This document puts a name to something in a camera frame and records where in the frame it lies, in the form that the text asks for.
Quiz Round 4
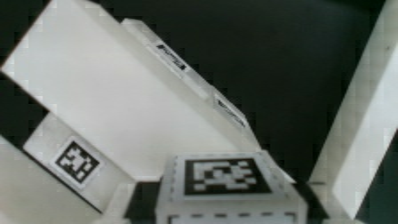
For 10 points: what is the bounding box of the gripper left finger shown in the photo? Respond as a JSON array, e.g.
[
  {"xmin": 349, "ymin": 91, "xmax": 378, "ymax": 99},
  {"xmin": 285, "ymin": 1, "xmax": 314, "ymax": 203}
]
[{"xmin": 95, "ymin": 176, "xmax": 166, "ymax": 224}]

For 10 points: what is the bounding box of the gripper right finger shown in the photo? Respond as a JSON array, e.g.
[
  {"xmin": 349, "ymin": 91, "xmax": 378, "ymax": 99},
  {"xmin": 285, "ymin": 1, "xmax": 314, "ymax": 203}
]
[{"xmin": 292, "ymin": 179, "xmax": 363, "ymax": 224}]

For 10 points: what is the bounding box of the white tagged cube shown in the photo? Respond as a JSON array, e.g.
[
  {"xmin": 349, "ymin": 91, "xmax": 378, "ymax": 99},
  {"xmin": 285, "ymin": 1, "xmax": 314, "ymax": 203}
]
[{"xmin": 155, "ymin": 151, "xmax": 308, "ymax": 224}]

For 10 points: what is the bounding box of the white chair back frame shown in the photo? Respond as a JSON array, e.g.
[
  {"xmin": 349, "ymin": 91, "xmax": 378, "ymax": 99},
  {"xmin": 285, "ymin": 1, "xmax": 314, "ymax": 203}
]
[{"xmin": 0, "ymin": 0, "xmax": 259, "ymax": 224}]

